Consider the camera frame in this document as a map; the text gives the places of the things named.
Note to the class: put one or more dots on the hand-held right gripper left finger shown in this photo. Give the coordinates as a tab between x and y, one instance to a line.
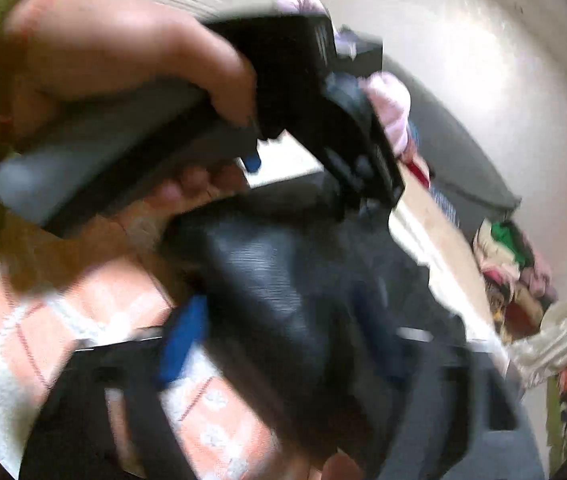
183	330

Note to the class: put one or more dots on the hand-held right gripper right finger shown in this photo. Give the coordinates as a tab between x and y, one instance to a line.
373	320

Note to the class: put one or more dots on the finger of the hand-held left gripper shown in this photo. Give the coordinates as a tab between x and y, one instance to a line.
358	150

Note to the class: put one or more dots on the black leather jacket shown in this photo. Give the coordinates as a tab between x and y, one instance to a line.
288	280

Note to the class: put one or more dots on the pile of mixed clothes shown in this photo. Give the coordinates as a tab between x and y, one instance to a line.
513	270

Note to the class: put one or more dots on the person's right hand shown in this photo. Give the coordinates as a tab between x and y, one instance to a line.
342	467

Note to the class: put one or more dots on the person's left hand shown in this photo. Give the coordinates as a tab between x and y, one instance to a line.
113	50

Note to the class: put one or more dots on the red pink folded cloth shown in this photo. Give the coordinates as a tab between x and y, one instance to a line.
419	170

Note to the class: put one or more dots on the white orange checked blanket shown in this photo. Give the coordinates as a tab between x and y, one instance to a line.
113	300

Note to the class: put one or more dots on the beige bed sheet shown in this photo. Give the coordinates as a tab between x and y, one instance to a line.
438	240

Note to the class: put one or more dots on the blue striped cloth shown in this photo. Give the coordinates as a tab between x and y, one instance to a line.
444	207

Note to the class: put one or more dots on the grey padded headboard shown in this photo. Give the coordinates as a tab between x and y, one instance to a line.
468	180

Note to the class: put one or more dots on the cream satin cloth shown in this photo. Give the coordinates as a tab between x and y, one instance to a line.
563	330

